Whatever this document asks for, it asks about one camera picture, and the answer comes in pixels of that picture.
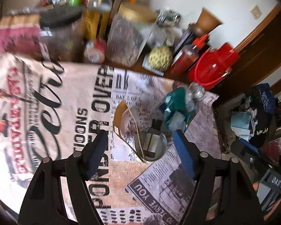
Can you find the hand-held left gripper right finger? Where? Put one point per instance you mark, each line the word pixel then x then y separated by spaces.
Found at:
pixel 185 154

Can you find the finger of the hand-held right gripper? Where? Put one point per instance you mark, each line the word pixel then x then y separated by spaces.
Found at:
pixel 245 148

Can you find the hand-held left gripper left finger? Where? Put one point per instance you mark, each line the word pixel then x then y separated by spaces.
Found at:
pixel 96 152

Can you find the metal can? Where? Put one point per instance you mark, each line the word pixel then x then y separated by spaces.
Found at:
pixel 140 150

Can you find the teal plastic bag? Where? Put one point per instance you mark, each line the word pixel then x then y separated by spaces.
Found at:
pixel 175 107

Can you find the foil ball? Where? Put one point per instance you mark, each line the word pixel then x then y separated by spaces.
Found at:
pixel 197 90

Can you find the light blue plastic bag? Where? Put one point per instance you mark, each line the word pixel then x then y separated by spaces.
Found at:
pixel 242 123

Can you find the black garment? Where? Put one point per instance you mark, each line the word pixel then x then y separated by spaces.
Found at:
pixel 265 126

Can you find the kraft paper piece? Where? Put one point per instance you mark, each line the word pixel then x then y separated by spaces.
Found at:
pixel 119 112

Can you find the dark blue lace cloth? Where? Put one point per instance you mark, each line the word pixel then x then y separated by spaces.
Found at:
pixel 262 97

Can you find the printed tablecloth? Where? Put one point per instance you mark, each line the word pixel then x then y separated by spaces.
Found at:
pixel 60 98

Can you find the wooden table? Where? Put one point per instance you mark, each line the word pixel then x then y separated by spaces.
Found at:
pixel 180 77

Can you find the dark wooden door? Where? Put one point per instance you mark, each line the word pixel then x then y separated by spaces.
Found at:
pixel 260 58

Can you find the red sauce bottle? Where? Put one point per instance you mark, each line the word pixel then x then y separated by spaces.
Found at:
pixel 187 56

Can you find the green custard apple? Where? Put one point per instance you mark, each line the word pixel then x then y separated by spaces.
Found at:
pixel 161 58

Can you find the small red-lidded jar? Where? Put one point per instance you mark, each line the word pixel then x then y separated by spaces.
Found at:
pixel 94 51

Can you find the clear grain-filled bag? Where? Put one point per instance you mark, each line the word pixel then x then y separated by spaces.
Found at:
pixel 124 42

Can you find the jar with black lid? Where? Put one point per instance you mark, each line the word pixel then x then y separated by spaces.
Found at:
pixel 60 39

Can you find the clear bottle with yellow label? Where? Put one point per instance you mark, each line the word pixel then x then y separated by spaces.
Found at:
pixel 96 21

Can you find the brown paper cup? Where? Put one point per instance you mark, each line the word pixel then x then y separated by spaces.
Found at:
pixel 207 21

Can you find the chrome metal object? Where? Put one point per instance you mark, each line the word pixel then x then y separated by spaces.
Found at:
pixel 167 17

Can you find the beige light switch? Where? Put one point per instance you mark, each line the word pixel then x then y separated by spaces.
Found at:
pixel 256 11

